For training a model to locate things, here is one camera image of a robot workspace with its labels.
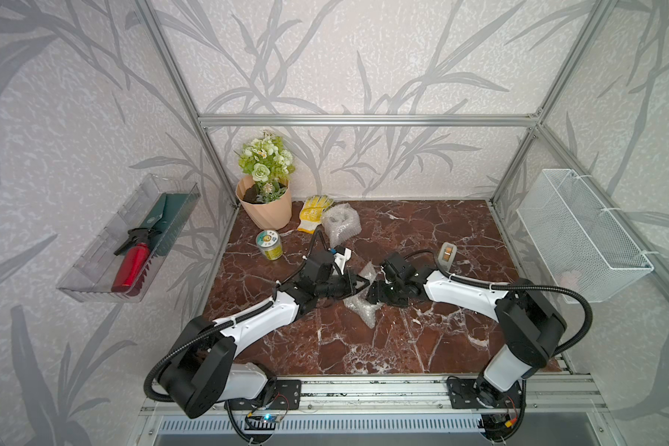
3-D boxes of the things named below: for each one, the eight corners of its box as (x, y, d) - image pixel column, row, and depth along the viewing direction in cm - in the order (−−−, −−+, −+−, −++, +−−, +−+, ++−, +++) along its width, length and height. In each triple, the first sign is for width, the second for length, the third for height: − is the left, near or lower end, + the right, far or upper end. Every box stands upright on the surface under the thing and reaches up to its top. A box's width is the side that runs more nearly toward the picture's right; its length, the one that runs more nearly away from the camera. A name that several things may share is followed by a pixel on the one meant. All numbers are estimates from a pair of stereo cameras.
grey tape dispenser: (433, 269, 102) (437, 261, 98) (440, 247, 108) (443, 240, 104) (448, 274, 100) (452, 267, 96) (453, 252, 106) (457, 245, 102)
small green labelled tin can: (260, 260, 104) (253, 247, 97) (264, 243, 109) (258, 229, 102) (281, 260, 104) (276, 247, 97) (284, 243, 109) (280, 229, 102)
